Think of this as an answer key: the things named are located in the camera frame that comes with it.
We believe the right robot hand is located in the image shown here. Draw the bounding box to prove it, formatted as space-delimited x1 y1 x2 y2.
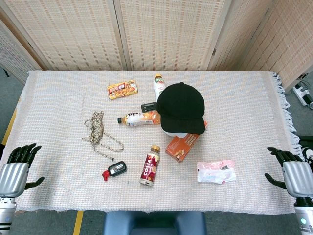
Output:
264 147 313 199

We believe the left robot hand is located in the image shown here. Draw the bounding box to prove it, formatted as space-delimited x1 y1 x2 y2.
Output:
0 143 45 198

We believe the black baseball cap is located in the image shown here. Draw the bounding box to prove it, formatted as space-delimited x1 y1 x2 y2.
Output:
156 82 206 135

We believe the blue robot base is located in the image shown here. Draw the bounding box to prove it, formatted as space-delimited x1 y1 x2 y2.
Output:
102 211 207 235

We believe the black white striped object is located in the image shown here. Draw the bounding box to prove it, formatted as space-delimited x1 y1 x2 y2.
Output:
297 135 313 170

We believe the yellow floor tape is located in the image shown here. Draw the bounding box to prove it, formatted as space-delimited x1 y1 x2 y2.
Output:
73 210 85 235
1 107 18 145

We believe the beige woven tablecloth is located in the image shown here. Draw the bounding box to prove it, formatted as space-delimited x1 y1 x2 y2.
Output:
1 70 304 214

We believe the pink white plastic packet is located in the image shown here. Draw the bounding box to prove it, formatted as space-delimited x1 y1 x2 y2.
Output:
197 159 237 184

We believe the white power strip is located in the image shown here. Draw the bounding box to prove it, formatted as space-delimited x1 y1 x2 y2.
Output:
292 84 313 106

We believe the black ink bottle red cap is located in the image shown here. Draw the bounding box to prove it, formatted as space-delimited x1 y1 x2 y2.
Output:
102 161 128 182

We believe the orange cardboard box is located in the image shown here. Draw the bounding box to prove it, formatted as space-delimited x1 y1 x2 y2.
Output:
165 120 209 163

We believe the Costa coffee bottle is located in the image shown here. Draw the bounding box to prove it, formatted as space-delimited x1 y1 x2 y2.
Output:
139 144 161 187

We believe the yellow curry box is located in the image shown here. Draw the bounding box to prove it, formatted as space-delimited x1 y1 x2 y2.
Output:
107 79 139 100

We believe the orange tea plastic bottle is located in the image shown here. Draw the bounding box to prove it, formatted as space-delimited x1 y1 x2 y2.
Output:
117 110 162 127

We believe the small black clip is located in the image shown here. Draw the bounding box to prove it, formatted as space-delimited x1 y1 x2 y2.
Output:
140 101 158 112

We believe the white bottle with orange cap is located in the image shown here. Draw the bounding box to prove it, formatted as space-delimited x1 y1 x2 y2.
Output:
153 74 167 101

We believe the woven folding screen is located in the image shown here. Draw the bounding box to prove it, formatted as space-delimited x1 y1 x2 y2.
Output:
0 0 313 92

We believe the beige braided rope bundle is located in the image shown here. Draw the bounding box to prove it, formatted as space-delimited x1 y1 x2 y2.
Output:
82 111 125 162

